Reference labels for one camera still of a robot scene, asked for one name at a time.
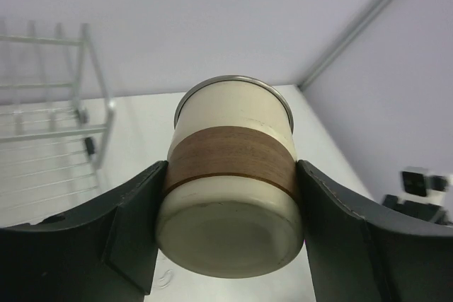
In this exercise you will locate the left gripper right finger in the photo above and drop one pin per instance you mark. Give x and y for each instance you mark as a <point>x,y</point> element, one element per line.
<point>359,250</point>

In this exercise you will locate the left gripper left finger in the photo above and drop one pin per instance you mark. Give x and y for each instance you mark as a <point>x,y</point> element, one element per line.
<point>102,250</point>

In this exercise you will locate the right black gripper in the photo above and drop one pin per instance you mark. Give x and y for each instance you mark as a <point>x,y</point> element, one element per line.
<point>426,212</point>

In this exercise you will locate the steel cup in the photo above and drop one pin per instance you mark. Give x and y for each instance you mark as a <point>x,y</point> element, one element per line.
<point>230,202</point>

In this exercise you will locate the clear acrylic dish rack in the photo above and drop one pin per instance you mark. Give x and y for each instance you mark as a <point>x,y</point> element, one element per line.
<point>57,115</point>

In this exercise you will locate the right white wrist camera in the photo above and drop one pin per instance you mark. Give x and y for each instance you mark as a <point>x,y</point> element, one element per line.
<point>424,186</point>

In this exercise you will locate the right aluminium frame post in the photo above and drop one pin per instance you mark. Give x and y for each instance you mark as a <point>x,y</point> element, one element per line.
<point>355,27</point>

